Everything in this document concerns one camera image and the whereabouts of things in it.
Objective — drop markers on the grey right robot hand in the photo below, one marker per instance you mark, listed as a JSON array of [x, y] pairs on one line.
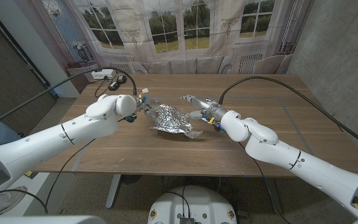
[[210, 107]]

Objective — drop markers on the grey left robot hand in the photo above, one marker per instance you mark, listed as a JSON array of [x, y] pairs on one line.
[[149, 107]]

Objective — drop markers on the aluminum foil sheet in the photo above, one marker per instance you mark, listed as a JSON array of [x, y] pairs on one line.
[[169, 119]]

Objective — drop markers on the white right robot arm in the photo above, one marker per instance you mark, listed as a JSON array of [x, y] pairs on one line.
[[291, 155]]

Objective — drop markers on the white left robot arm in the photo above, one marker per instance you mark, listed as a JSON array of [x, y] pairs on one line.
[[57, 140]]

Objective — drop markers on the black power adapter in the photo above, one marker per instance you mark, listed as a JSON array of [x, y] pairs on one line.
[[113, 85]]

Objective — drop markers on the white power strip box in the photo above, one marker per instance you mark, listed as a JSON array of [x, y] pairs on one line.
[[102, 73]]

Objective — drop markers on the printed window room backdrop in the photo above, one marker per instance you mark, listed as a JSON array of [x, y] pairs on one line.
[[135, 31]]

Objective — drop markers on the grey table leg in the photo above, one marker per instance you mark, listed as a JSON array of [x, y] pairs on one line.
[[113, 193], [273, 196]]

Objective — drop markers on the white robot torso base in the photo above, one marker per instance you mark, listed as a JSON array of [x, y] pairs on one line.
[[191, 205]]

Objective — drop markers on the yellow and black pad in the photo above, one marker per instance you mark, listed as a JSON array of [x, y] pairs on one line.
[[27, 173]]

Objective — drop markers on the white sneaker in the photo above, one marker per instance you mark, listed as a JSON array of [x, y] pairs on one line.
[[5, 203]]

